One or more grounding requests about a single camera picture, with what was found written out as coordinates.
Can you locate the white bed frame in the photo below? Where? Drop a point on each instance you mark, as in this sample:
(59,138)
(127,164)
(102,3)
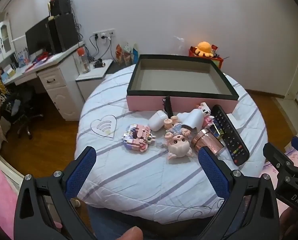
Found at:
(6,166)

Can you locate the black office chair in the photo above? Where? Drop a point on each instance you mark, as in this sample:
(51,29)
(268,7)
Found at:
(21,107)

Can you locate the white bedside cabinet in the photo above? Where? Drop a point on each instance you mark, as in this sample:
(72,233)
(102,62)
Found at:
(91,80)

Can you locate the red printed toy box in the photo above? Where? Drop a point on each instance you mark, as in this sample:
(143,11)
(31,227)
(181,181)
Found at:
(217,61)

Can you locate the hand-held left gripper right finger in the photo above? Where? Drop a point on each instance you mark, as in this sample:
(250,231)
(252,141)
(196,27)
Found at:
(214,173)

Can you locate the blue white snack bag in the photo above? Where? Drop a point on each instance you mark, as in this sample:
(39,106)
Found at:
(135,53)

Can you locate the white glass door cabinet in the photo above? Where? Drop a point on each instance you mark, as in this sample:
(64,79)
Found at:
(0,40)

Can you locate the small blue yellow box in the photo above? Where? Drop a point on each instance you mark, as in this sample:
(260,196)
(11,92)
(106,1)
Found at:
(217,130)

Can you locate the orange octopus plush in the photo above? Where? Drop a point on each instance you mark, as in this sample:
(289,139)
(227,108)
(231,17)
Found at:
(204,48)

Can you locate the pink storage box dark rim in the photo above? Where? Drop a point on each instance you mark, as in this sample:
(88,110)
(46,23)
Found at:
(181,78)

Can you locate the pink pig doll figure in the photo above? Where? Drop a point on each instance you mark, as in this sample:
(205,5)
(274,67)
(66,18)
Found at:
(179,145)

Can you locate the clear bottle orange cap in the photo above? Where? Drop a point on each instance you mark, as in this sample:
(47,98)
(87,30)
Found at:
(84,61)

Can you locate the white earbuds case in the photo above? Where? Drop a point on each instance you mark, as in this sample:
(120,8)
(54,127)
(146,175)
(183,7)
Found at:
(157,121)

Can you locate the white wall socket strip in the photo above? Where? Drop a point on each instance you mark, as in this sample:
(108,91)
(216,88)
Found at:
(103,33)

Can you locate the black box on tower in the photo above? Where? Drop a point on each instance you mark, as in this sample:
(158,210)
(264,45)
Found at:
(60,6)

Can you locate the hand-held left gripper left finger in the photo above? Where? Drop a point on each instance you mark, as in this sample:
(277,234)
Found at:
(80,173)

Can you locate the black bar tool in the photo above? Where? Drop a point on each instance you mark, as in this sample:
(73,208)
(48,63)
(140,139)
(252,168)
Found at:
(167,106)

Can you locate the clear plastic bag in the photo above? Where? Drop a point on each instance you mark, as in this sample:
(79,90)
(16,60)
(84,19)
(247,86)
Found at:
(179,39)

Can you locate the black remote control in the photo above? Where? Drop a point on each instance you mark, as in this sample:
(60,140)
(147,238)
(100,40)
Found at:
(230,135)

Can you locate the person's left hand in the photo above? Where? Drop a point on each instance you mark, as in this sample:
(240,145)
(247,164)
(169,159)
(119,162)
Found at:
(131,233)

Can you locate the small pink white block figure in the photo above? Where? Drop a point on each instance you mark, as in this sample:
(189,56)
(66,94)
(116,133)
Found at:
(205,112)

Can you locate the white elbow-shaped plastic device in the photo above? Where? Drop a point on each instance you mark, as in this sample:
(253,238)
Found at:
(192,118)

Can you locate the red snack bag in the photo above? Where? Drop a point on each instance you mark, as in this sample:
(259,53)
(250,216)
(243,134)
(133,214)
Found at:
(119,55)

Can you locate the black computer tower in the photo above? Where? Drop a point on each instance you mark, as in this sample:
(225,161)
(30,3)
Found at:
(62,33)

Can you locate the red items on desk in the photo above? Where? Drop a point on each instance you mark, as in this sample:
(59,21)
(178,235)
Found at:
(40,57)

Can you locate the blue white carton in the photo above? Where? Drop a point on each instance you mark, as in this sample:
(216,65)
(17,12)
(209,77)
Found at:
(23,57)

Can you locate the white desk with drawers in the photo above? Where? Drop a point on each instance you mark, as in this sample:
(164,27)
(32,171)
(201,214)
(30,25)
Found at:
(56,80)

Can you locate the white striped quilted table cover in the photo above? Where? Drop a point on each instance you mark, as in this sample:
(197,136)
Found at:
(139,175)

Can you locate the rose gold metal cup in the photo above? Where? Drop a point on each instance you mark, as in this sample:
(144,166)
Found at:
(206,142)

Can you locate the pink building block toy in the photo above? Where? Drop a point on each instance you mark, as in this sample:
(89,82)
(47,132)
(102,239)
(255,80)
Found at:
(137,137)

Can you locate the black computer monitor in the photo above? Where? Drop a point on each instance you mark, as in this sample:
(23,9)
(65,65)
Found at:
(38,38)

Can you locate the small black camera device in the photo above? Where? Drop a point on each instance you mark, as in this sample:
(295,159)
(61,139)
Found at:
(99,63)

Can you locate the person's right hand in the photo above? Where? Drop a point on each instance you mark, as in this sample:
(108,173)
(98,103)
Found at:
(295,226)

